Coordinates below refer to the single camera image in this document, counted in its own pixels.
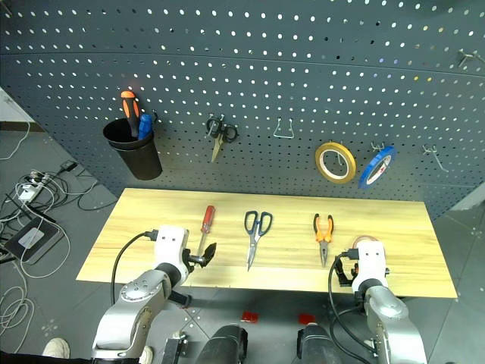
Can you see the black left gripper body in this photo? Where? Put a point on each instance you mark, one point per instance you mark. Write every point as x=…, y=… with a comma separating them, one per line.
x=192, y=261

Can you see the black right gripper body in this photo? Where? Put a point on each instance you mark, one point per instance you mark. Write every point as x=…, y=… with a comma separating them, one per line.
x=353, y=276

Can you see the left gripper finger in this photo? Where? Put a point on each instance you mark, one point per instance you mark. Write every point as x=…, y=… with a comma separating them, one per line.
x=208, y=251
x=209, y=259

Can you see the red tape roll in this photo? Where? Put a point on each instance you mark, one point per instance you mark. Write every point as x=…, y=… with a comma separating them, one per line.
x=363, y=239

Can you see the orange and black pliers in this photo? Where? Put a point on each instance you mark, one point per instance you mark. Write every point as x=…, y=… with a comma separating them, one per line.
x=323, y=242

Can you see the blue and black scissors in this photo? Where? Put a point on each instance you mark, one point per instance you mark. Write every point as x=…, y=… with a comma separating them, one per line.
x=253, y=242

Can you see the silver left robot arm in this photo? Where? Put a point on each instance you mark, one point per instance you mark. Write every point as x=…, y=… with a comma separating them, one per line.
x=132, y=303

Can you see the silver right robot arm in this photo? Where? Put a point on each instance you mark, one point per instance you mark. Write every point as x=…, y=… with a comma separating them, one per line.
x=386, y=314

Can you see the black plastic tool cup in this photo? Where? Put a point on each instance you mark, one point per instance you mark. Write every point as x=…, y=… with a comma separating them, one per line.
x=140, y=159

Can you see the dark rounded shape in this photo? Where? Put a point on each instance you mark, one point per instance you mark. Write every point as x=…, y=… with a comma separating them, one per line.
x=223, y=345
x=320, y=345

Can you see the white shoe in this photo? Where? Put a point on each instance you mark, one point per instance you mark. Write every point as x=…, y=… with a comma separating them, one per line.
x=147, y=354
x=57, y=347

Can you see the yellow tape roll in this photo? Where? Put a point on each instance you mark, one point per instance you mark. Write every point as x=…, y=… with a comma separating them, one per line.
x=322, y=172

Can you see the blue tape roll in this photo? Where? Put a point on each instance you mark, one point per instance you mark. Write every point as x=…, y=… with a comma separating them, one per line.
x=370, y=168

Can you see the metal peg hook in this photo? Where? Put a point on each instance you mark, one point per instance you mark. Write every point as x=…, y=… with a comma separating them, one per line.
x=435, y=157
x=377, y=146
x=467, y=57

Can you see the metal double prong hook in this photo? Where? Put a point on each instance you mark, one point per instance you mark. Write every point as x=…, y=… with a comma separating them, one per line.
x=221, y=118

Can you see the black flat box device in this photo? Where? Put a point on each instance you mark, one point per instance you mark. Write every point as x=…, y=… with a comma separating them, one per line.
x=41, y=242

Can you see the small black power adapter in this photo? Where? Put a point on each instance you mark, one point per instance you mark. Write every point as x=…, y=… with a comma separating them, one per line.
x=68, y=165

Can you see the orange and black screwdriver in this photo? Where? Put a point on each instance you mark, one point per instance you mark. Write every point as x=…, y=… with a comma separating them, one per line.
x=130, y=110

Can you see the white power strip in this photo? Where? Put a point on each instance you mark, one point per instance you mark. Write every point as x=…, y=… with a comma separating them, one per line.
x=26, y=194

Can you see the black trouser leg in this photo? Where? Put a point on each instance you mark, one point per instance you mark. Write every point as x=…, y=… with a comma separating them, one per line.
x=38, y=359

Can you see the dark grey perforated pegboard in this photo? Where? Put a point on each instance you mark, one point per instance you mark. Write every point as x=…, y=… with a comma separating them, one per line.
x=265, y=57

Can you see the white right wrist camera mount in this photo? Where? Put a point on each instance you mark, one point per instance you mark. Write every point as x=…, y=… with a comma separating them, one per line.
x=371, y=261

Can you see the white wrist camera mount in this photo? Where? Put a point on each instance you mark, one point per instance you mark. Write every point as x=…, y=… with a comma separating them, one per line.
x=170, y=246
x=371, y=261

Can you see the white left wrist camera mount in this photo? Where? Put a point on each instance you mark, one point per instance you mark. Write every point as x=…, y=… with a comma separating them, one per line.
x=170, y=246

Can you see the black metal bracket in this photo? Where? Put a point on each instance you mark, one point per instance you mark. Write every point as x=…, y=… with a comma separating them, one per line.
x=174, y=349

